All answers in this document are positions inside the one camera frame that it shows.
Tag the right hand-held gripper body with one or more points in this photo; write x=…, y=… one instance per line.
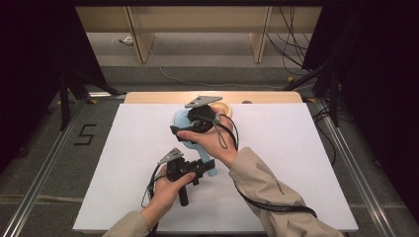
x=201, y=117

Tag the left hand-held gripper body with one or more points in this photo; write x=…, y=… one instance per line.
x=174, y=169

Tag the light blue hairbrush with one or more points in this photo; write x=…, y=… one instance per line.
x=180, y=122

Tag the cream ribbed cup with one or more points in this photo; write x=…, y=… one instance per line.
x=228, y=107

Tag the person's right hand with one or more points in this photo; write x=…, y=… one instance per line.
x=214, y=141

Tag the person's left hand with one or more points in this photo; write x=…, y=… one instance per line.
x=164, y=194

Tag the wooden table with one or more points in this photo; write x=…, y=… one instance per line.
x=158, y=97

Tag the small brown round object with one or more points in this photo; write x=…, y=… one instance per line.
x=247, y=102

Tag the white table sheet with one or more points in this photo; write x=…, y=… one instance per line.
x=280, y=148

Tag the beige wooden bench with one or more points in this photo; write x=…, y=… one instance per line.
x=197, y=19

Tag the round floor socket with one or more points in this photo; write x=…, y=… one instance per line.
x=126, y=41

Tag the black tripod stand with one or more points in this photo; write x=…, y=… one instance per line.
x=334, y=98
x=64, y=98

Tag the dark curtain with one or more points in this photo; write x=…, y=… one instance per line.
x=378, y=82
x=29, y=65

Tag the metal floor rail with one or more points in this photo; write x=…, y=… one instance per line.
x=355, y=171
x=42, y=177

